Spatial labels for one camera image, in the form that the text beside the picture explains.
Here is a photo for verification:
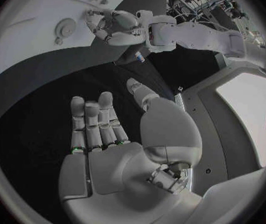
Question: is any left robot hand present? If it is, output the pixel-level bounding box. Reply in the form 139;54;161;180
84;9;147;46

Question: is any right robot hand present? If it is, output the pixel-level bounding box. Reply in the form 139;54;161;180
59;78;204;224

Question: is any white task board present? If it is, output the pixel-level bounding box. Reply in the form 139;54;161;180
0;0;146;85

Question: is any grey gear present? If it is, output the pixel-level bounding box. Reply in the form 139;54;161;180
54;17;78;39

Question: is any metal equipment rack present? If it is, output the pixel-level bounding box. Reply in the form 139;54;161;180
165;0;249;30

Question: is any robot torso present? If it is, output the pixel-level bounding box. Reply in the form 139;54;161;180
173;57;266;198

